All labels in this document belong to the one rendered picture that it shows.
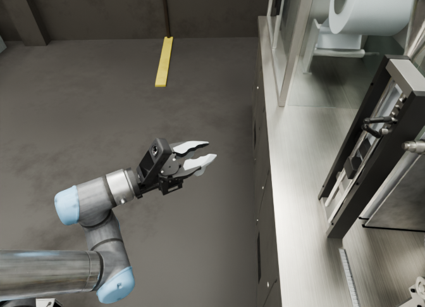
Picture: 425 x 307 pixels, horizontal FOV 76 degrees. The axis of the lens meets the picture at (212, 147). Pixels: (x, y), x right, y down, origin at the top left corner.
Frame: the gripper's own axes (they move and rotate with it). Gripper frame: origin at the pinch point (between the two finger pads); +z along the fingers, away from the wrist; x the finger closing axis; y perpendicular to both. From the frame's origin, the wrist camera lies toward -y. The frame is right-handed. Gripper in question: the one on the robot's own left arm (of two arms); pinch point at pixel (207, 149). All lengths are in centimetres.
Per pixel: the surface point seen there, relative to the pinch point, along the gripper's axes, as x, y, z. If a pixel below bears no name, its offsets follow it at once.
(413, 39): -3, -13, 71
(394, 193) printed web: 29, 11, 45
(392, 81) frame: 12.9, -18.9, 36.8
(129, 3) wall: -348, 124, 65
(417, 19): -5, -18, 69
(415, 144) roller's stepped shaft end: 25.8, -14.5, 32.0
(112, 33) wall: -357, 166, 35
